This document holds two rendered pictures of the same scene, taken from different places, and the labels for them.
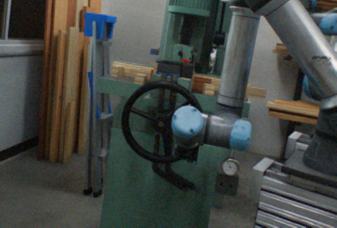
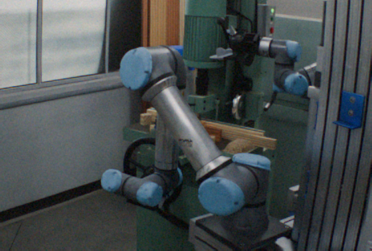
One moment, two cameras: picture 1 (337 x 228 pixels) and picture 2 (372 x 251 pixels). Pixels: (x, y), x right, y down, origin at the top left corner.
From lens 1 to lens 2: 98 cm
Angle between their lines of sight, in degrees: 25
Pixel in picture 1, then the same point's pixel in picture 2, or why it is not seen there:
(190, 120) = (109, 180)
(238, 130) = (142, 191)
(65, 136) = not seen: hidden behind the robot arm
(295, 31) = (165, 117)
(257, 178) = (192, 227)
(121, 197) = (148, 229)
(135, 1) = not seen: hidden behind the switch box
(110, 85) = (131, 134)
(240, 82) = (165, 149)
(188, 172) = (195, 214)
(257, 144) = not seen: outside the picture
